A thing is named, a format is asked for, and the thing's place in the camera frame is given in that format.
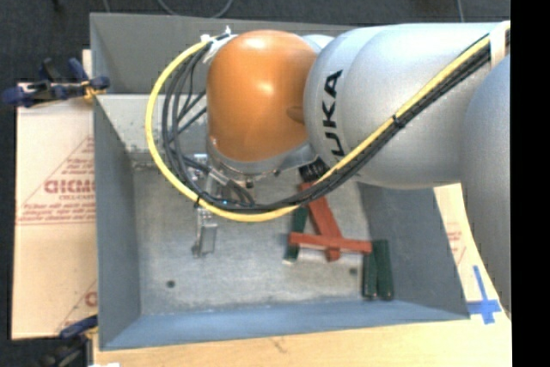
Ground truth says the red-brown flat block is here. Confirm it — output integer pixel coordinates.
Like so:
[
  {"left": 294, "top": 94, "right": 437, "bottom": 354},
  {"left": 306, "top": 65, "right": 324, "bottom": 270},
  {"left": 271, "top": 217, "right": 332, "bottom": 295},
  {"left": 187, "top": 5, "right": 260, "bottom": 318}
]
[
  {"left": 287, "top": 232, "right": 373, "bottom": 256},
  {"left": 299, "top": 182, "right": 344, "bottom": 262}
]

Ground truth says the dark green flat block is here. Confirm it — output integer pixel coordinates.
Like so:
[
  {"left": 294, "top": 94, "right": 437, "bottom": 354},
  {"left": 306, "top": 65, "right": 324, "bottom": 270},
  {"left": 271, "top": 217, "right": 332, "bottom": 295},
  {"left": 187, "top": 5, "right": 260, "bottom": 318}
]
[
  {"left": 283, "top": 205, "right": 309, "bottom": 261},
  {"left": 362, "top": 242, "right": 380, "bottom": 300},
  {"left": 375, "top": 239, "right": 395, "bottom": 302}
]

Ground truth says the grey metal bin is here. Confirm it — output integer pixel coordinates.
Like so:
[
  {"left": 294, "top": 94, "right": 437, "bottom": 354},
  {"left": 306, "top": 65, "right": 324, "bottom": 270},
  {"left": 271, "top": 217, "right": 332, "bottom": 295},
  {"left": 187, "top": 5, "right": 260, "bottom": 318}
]
[{"left": 89, "top": 11, "right": 471, "bottom": 352}]

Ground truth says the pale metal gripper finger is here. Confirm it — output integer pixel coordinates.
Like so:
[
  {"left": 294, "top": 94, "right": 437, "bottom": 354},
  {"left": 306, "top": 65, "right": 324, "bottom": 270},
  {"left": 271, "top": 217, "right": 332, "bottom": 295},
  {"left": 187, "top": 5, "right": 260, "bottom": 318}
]
[
  {"left": 201, "top": 223, "right": 219, "bottom": 254},
  {"left": 191, "top": 223, "right": 205, "bottom": 259}
]

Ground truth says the black cylinder on white bracket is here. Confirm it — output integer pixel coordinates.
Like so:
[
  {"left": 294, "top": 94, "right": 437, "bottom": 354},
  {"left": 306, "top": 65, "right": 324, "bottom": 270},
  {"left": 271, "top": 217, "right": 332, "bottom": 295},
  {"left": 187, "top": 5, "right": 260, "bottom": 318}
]
[{"left": 281, "top": 144, "right": 328, "bottom": 187}]

